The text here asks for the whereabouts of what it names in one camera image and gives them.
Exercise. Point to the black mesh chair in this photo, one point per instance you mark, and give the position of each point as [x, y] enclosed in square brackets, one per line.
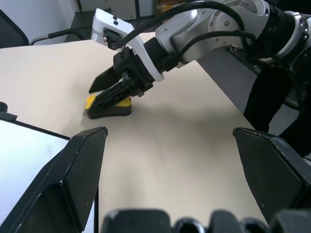
[12, 31]

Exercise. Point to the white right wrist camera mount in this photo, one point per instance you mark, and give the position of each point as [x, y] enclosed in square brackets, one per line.
[138, 41]

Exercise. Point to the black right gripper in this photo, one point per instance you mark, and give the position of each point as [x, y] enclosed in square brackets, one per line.
[136, 72]

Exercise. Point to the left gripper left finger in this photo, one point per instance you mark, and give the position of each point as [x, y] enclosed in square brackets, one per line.
[68, 174]

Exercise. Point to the black chair with armrest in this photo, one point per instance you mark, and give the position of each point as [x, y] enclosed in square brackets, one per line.
[60, 32]

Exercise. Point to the dark cabinet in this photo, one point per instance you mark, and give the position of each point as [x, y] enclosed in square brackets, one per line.
[116, 8]

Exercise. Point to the brown cardboard box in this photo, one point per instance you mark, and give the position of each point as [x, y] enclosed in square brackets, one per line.
[170, 4]

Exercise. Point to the black-framed whiteboard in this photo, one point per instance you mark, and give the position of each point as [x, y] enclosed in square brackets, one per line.
[24, 150]

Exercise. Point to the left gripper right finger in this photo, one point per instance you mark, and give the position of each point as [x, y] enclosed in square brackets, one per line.
[272, 170]

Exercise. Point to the yellow and black eraser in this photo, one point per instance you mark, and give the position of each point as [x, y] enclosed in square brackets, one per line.
[116, 112]

